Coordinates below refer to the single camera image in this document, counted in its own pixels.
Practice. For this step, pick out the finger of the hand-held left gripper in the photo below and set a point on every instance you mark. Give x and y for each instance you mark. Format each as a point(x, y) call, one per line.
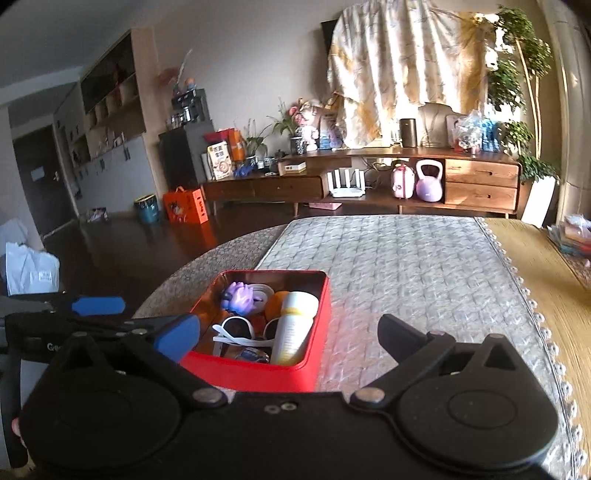
point(106, 323)
point(99, 306)

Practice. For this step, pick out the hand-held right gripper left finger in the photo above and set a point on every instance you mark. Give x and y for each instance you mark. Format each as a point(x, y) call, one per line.
point(178, 337)

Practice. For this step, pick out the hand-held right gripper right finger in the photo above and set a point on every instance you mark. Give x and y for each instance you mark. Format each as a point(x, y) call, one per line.
point(397, 337)

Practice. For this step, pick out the white sunglasses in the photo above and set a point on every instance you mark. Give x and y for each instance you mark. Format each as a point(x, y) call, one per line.
point(240, 328)

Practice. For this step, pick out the purple toy figure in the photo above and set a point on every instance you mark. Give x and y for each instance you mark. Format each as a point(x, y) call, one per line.
point(240, 299)

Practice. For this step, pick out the red metal tin box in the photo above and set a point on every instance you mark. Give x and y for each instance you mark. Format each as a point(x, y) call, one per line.
point(258, 376)

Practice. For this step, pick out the cream plastic bottle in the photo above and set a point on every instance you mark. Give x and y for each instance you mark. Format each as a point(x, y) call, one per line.
point(293, 327)

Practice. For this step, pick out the person's left hand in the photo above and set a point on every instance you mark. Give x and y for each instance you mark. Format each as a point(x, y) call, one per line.
point(17, 429)

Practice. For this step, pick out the quilted grey table mat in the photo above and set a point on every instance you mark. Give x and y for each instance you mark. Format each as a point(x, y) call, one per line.
point(415, 277)

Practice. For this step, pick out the white plastic bag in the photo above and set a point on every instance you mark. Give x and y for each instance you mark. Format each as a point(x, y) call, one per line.
point(32, 272)

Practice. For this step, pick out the small items on floor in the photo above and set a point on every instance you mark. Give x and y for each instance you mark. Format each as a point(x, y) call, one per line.
point(98, 214)

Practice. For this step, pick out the white lidded jar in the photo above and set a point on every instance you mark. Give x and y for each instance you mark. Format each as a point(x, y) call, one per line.
point(265, 293)

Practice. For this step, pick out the orange fruit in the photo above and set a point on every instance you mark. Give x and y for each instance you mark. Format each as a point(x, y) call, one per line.
point(276, 304)

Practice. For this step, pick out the teal waste bin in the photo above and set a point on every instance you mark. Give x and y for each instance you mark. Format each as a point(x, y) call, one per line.
point(147, 211)

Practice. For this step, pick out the orange gift box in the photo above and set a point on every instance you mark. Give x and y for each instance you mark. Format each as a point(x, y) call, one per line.
point(184, 207)

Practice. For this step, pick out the dark door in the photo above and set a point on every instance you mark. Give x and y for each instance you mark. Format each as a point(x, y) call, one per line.
point(44, 184)

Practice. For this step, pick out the flat pink box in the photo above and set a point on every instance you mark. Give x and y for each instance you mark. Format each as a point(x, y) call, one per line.
point(325, 206)

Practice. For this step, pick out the pink kettlebell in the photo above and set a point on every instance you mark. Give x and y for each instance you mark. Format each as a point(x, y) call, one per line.
point(429, 187)

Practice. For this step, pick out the white router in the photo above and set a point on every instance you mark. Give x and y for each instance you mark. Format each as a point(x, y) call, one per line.
point(346, 183)

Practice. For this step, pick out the black fridge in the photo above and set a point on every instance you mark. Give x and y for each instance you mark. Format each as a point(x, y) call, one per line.
point(184, 157)

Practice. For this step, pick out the long wooden media cabinet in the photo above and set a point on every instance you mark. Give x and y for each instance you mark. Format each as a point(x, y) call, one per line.
point(480, 182)

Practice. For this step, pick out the blue toy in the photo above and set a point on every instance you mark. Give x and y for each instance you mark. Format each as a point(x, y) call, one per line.
point(243, 170)

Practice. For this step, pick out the yellow printed box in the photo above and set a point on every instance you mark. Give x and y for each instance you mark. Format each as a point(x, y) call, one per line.
point(219, 160)

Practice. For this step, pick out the white plant pot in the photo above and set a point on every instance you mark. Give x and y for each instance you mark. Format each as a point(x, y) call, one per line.
point(539, 203)

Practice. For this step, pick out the small beige box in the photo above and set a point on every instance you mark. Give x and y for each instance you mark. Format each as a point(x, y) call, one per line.
point(292, 168)

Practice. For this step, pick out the pile of colourful cloths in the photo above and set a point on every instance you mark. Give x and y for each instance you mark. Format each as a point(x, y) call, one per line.
point(572, 240)

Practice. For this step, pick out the orange paper bag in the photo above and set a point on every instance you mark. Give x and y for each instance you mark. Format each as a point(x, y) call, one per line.
point(234, 144)

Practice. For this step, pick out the grey cylinder speaker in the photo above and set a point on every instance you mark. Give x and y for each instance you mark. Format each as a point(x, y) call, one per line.
point(408, 134)

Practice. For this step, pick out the small green potted plant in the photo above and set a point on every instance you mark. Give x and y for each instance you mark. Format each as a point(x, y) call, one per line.
point(258, 143)

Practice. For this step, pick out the clear plastic bag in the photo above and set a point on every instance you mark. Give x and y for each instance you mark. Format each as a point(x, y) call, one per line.
point(467, 131)

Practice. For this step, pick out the black coffee machine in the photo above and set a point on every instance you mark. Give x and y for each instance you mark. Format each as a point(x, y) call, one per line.
point(189, 106)

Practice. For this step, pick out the blue packet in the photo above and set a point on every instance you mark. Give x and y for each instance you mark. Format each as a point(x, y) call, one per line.
point(490, 136)

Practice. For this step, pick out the pink flower bouquet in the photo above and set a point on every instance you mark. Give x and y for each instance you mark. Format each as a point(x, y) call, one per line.
point(316, 122)

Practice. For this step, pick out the potted orchid plant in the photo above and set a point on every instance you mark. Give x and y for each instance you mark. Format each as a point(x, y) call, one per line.
point(293, 129)

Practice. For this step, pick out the patterned cream sheet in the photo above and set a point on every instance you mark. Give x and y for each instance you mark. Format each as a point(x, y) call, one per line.
point(406, 69)

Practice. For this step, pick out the tall green tree plant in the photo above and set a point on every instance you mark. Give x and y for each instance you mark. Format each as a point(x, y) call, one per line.
point(526, 92)

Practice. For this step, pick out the wooden wall shelf unit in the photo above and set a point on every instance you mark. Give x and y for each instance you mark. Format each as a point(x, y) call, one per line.
point(111, 101)

